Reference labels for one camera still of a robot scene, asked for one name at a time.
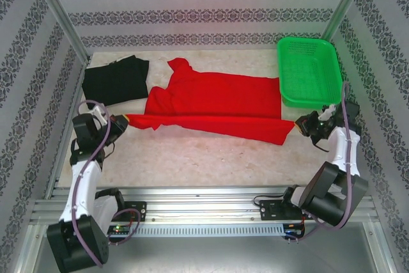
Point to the aluminium rail frame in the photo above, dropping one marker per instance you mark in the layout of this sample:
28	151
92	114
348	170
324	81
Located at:
204	210

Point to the green plastic basket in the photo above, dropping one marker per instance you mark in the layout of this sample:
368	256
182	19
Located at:
306	71

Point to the aluminium right frame post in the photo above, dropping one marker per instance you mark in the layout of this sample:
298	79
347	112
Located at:
348	1

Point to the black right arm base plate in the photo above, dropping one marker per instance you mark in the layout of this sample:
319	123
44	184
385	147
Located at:
271	210

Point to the folded black t-shirt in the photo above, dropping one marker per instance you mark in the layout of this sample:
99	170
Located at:
115	81

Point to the aluminium left frame post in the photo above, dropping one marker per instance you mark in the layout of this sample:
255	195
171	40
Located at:
60	14

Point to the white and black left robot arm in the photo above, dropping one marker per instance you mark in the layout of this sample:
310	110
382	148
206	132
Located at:
80	196

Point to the left controller board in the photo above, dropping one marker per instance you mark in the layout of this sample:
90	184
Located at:
118	229

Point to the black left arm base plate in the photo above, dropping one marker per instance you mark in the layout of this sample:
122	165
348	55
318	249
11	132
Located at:
137	210

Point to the controller board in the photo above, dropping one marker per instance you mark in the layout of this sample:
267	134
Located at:
294	231
118	229

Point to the aluminium frame post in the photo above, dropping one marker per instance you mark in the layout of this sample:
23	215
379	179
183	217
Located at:
348	1
60	14

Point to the right controller board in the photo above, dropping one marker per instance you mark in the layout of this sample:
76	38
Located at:
294	231

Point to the red printed t-shirt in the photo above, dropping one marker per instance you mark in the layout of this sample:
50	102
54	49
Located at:
217	100

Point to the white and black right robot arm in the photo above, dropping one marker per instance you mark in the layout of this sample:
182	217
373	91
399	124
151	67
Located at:
332	196

